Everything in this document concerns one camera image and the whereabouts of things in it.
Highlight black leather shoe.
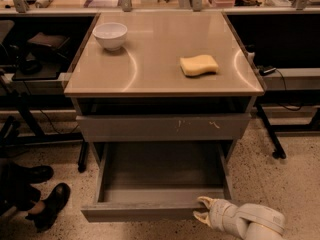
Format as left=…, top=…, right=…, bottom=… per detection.
left=26, top=183, right=71, bottom=232
left=10, top=164, right=54, bottom=184

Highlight black power adapter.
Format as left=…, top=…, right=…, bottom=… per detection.
left=258, top=66, right=276, bottom=76

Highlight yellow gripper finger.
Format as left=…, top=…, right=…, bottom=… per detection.
left=197, top=196, right=214, bottom=209
left=193, top=211, right=211, bottom=226

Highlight black table leg left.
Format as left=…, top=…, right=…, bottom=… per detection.
left=78, top=141, right=88, bottom=173

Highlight grey drawer cabinet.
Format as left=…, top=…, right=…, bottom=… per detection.
left=65, top=11, right=264, bottom=158

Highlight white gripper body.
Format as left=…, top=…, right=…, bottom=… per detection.
left=207, top=199, right=248, bottom=239

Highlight black headphones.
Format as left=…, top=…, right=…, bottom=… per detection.
left=19, top=53, right=42, bottom=75

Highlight black table leg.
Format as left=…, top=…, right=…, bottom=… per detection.
left=78, top=141, right=88, bottom=173
left=256, top=104, right=286, bottom=159

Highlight grey drawer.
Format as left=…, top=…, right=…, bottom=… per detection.
left=82, top=141, right=232, bottom=222
left=76, top=113, right=250, bottom=142

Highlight grey top drawer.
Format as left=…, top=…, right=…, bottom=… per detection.
left=76, top=113, right=250, bottom=142

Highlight person's leg dark trousers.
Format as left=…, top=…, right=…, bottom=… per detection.
left=0, top=165, right=41, bottom=211

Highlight black table leg right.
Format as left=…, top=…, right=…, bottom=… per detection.
left=256, top=104, right=286, bottom=159

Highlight white ceramic bowl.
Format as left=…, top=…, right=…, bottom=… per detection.
left=93, top=22, right=128, bottom=51

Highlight yellow sponge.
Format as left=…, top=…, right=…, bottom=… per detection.
left=180, top=55, right=219, bottom=77

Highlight dark box on shelf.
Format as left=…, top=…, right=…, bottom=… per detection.
left=27, top=32, right=70, bottom=51

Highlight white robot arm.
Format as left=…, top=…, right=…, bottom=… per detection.
left=193, top=196, right=285, bottom=240

